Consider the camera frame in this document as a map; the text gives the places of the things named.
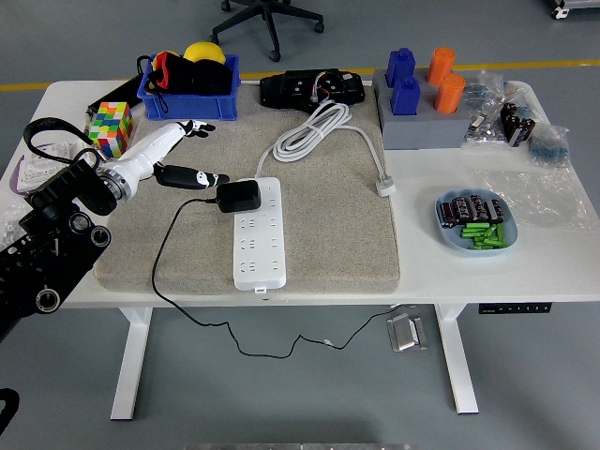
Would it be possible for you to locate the white power strip with cord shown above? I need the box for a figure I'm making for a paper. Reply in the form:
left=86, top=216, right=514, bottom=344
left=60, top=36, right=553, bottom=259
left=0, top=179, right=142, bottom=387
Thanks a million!
left=232, top=101, right=398, bottom=295

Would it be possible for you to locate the large empty clear bag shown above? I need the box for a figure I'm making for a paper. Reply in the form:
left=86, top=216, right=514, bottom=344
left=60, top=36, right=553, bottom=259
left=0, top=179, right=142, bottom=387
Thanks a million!
left=472, top=166, right=599, bottom=231

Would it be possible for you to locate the grey-brown mat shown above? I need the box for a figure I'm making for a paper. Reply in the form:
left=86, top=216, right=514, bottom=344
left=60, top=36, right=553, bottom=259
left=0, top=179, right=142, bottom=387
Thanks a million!
left=92, top=82, right=402, bottom=295

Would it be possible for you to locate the white switch package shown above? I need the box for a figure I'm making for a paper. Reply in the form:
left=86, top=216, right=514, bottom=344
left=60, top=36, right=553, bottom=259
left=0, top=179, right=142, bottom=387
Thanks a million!
left=22, top=140, right=79, bottom=182

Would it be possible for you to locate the clear bag of white parts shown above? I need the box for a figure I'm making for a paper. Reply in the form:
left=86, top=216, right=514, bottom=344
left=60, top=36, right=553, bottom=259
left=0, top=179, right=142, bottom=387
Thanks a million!
left=0, top=205, right=29, bottom=249

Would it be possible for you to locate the black desk control panel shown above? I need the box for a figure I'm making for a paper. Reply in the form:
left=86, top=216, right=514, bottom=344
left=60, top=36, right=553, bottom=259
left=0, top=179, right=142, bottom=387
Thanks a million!
left=477, top=303, right=553, bottom=315

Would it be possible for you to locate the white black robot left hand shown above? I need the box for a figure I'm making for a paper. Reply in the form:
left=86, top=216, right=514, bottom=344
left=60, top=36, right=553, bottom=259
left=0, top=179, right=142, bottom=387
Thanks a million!
left=110, top=120, right=231, bottom=191

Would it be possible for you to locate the black office chair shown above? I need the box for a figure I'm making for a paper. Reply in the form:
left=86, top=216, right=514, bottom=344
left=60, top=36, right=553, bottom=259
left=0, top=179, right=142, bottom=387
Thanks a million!
left=208, top=0, right=325, bottom=63

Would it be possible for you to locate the light blue dish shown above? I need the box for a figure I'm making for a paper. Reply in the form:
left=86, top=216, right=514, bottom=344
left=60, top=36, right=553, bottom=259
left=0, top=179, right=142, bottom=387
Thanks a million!
left=434, top=187, right=518, bottom=258

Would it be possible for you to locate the black red fabric pouch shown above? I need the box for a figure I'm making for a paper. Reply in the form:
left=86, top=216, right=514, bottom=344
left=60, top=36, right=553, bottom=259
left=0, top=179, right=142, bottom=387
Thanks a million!
left=136, top=50, right=233, bottom=113

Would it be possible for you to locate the clear bag of small parts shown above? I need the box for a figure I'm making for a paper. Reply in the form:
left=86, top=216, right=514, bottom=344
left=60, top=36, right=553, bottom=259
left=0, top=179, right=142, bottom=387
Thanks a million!
left=461, top=69, right=540, bottom=118

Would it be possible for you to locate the colourful puzzle cube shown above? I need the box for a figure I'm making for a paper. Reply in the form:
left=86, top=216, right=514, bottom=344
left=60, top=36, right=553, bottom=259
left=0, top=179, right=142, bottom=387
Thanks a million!
left=87, top=100, right=134, bottom=159

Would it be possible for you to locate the blue plastic bin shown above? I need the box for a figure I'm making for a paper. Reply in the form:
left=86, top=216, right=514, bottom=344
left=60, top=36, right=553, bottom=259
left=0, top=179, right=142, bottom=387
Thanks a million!
left=136, top=53, right=242, bottom=122

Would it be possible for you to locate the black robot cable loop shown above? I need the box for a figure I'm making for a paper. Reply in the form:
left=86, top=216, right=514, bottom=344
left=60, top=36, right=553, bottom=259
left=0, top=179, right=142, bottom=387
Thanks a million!
left=0, top=387, right=21, bottom=442

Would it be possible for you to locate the bag of black capacitors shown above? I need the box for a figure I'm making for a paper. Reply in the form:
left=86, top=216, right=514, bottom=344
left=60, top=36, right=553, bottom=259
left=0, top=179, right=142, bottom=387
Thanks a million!
left=499, top=102, right=537, bottom=149

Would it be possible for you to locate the purple tray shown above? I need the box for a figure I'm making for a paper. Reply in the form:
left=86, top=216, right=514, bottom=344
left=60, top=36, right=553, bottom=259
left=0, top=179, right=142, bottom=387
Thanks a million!
left=7, top=154, right=37, bottom=196

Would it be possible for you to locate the black plug adapter with cord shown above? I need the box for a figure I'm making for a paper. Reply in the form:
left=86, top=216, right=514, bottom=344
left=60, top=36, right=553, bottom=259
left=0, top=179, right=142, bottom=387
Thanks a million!
left=151, top=179, right=404, bottom=360

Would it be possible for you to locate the white cart with caster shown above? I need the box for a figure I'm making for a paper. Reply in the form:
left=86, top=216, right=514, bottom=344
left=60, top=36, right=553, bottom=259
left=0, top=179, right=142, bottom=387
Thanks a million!
left=547, top=0, right=600, bottom=21

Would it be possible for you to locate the white table leg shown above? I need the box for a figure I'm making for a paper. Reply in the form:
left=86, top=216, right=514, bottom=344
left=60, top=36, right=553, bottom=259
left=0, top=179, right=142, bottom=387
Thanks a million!
left=433, top=304, right=480, bottom=416
left=110, top=307, right=154, bottom=421

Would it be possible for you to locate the clear bag of metal parts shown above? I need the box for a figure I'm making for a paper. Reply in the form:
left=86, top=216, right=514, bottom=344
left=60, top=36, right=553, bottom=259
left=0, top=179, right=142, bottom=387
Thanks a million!
left=461, top=110, right=510, bottom=151

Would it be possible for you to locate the orange cylinder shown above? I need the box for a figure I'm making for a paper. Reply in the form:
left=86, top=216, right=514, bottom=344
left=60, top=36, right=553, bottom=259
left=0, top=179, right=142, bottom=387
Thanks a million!
left=433, top=73, right=467, bottom=114
left=426, top=47, right=458, bottom=87

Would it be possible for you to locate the grey block holder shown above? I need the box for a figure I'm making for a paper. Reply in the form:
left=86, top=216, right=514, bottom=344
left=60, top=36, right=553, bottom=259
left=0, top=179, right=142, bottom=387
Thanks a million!
left=372, top=67, right=474, bottom=152

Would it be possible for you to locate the black flat long box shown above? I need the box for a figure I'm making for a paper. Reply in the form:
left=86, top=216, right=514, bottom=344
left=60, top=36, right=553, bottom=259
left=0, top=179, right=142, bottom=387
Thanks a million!
left=85, top=74, right=146, bottom=128

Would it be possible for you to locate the blue bottle-shaped block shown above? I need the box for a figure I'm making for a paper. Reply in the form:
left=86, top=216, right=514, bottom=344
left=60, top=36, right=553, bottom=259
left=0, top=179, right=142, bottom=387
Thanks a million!
left=390, top=75, right=422, bottom=116
left=385, top=47, right=417, bottom=89

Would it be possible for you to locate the black electronic module with wires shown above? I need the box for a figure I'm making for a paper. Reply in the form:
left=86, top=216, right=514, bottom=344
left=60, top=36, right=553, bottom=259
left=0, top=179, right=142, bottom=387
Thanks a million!
left=259, top=67, right=367, bottom=113

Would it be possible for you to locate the metal floor socket plate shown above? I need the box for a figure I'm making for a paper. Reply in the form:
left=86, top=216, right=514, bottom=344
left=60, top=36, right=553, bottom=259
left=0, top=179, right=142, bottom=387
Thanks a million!
left=385, top=312, right=428, bottom=353

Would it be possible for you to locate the yellow ball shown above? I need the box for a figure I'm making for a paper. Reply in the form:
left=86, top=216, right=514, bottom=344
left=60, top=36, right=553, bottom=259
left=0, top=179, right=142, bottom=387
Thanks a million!
left=183, top=40, right=227, bottom=65

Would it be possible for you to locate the bag of blue components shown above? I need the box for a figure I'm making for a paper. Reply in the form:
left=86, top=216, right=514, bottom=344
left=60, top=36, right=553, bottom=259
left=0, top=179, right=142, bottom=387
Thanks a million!
left=525, top=125, right=572, bottom=170

